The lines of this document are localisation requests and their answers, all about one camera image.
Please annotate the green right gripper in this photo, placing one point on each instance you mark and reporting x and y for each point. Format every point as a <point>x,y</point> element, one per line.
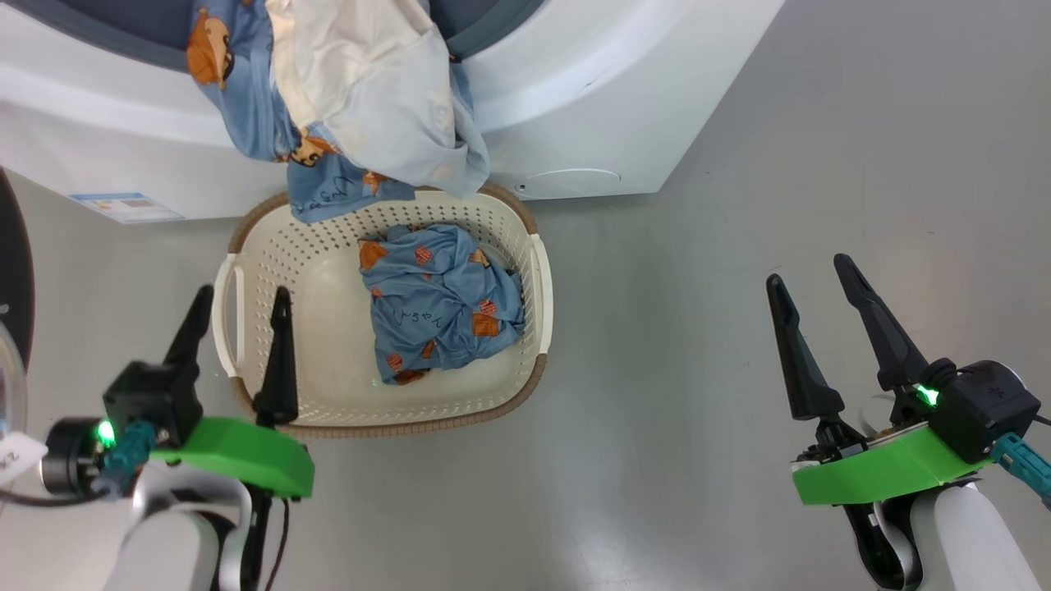
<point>887,472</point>

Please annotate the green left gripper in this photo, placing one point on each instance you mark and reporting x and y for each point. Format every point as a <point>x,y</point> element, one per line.
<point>246,460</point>

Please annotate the blue garment orange waffle print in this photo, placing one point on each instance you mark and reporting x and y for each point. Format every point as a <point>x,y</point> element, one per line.
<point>443,304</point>

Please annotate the black round glass washer door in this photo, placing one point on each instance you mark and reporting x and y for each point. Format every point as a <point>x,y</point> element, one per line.
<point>15,263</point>

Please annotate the blue bear-print garment white lining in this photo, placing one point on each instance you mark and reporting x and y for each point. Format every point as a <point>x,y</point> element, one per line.
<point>369,82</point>

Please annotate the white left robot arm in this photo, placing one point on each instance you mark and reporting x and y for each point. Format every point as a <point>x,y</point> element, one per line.
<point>164,542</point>

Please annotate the white front-load washing machine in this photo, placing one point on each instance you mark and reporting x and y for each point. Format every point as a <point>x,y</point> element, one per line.
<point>616,98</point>

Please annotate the cream laundry basket brown rim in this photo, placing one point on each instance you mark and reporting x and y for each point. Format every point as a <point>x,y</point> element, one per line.
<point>328,345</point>

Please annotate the blue energy label sticker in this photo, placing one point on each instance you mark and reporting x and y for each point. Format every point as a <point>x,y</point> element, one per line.
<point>123,207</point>

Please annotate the white paper tag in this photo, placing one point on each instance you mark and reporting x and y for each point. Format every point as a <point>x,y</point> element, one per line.
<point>20,458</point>

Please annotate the round white drain filter cover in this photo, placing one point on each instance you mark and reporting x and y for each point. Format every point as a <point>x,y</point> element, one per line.
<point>571,182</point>

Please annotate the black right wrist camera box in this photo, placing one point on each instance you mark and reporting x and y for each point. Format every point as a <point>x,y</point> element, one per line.
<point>985,410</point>

